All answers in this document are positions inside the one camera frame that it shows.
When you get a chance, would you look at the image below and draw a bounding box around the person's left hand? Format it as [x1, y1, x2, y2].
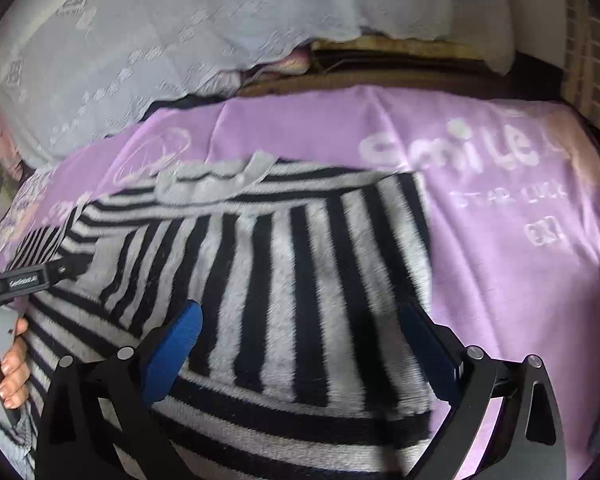
[0, 317, 30, 409]

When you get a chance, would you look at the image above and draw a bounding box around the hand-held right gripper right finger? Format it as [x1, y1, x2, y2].
[401, 303, 568, 480]

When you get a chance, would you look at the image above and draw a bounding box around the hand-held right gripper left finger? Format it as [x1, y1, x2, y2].
[32, 299, 206, 480]

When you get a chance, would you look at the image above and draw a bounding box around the pink cloth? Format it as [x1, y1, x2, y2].
[215, 50, 313, 92]

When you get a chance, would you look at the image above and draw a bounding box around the purple printed blanket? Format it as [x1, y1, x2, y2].
[0, 85, 600, 480]

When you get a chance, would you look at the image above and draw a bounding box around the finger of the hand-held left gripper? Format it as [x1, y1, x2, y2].
[0, 257, 77, 307]

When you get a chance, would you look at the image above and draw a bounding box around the white textured quilt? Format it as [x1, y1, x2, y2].
[0, 0, 517, 162]

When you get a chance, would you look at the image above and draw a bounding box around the black white striped sweater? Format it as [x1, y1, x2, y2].
[0, 150, 437, 480]

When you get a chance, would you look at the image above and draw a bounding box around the plaid curtain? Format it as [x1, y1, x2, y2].
[560, 0, 600, 128]

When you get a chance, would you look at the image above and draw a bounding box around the brown woven mat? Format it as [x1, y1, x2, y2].
[237, 35, 566, 102]

